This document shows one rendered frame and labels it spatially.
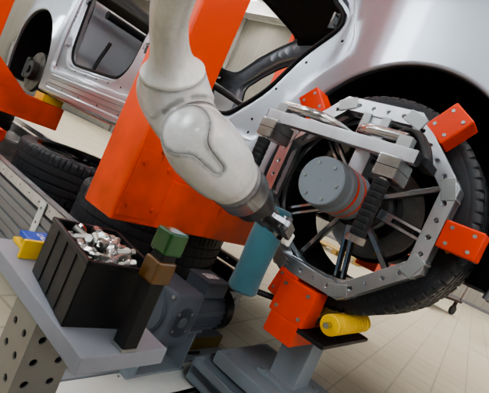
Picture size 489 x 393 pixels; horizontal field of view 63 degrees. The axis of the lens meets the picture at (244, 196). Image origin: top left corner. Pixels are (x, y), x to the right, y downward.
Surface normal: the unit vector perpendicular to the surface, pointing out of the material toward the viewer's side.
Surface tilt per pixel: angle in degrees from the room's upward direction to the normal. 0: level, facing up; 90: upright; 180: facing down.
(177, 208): 90
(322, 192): 90
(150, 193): 90
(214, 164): 109
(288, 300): 90
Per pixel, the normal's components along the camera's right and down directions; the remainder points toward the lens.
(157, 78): -0.24, 0.07
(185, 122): -0.33, -0.43
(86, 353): 0.40, -0.91
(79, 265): -0.68, -0.26
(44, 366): 0.70, 0.35
